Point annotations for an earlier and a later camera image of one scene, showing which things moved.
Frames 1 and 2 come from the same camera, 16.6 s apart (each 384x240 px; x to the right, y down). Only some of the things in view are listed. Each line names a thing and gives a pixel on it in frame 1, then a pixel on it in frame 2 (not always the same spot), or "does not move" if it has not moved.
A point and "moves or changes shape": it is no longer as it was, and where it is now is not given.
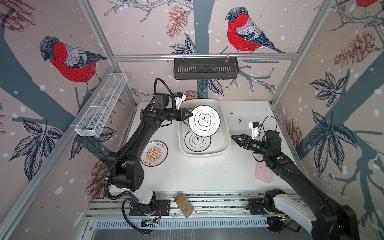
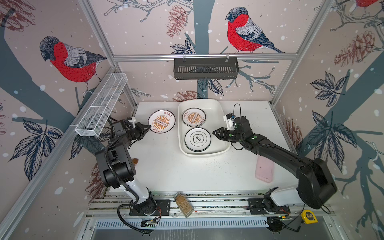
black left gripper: x=181 y=112 → x=139 y=127
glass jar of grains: x=186 y=207 does not move
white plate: x=205 y=121 → x=197 y=139
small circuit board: x=149 y=223 does not move
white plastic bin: x=220 y=141 does not move
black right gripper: x=246 y=141 → x=223 y=133
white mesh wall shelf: x=92 y=123 does not move
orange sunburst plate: x=154 y=153 moves or changes shape
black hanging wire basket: x=185 y=68 does not move
